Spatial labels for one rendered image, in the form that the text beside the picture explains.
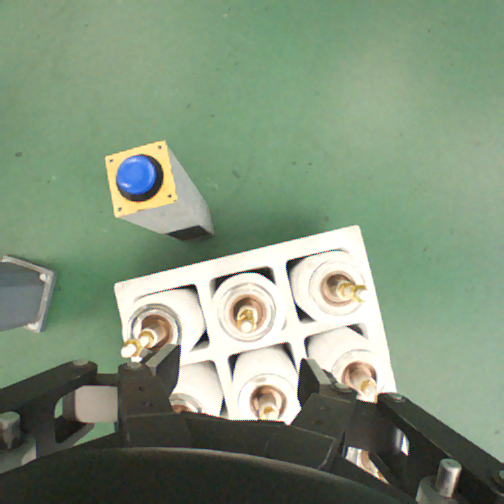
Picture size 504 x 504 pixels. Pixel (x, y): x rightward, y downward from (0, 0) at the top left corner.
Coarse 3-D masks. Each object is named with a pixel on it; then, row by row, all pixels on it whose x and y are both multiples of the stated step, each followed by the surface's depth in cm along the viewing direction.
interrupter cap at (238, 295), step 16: (240, 288) 35; (256, 288) 35; (224, 304) 35; (240, 304) 35; (256, 304) 35; (272, 304) 35; (224, 320) 35; (256, 320) 35; (272, 320) 35; (240, 336) 35; (256, 336) 35
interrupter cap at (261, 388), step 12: (252, 384) 34; (264, 384) 34; (276, 384) 34; (288, 384) 34; (240, 396) 34; (252, 396) 34; (276, 396) 35; (288, 396) 34; (240, 408) 34; (252, 408) 34; (288, 408) 34; (288, 420) 34
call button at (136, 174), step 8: (128, 160) 28; (136, 160) 28; (144, 160) 28; (120, 168) 28; (128, 168) 28; (136, 168) 28; (144, 168) 28; (152, 168) 28; (120, 176) 28; (128, 176) 28; (136, 176) 28; (144, 176) 28; (152, 176) 28; (120, 184) 28; (128, 184) 28; (136, 184) 28; (144, 184) 28; (152, 184) 29; (128, 192) 28; (136, 192) 28
